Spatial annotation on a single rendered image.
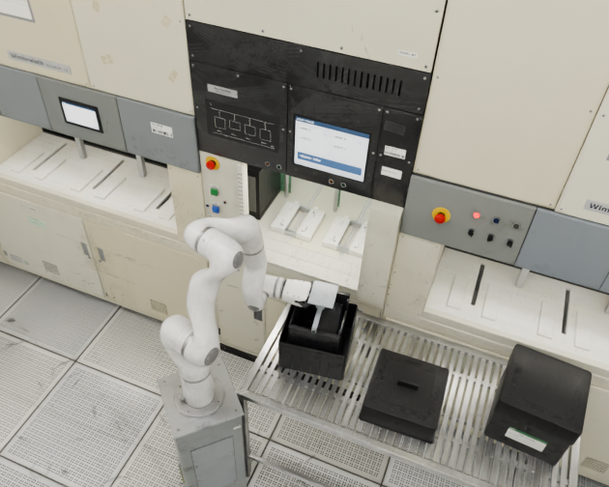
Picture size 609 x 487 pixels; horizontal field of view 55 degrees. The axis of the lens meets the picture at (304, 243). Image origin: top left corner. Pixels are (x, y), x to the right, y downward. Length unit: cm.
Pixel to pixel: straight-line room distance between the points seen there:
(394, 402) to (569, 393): 63
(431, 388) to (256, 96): 130
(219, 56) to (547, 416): 171
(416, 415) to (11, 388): 223
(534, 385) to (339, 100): 124
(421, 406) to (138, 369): 174
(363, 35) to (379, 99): 22
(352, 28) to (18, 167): 217
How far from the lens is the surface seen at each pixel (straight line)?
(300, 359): 243
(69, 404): 348
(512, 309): 275
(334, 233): 284
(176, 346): 212
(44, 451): 337
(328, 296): 228
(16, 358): 375
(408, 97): 201
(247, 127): 231
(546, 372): 240
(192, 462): 260
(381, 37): 195
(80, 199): 324
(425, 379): 242
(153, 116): 253
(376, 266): 243
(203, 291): 198
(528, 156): 206
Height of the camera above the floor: 284
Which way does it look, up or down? 44 degrees down
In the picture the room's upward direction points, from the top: 3 degrees clockwise
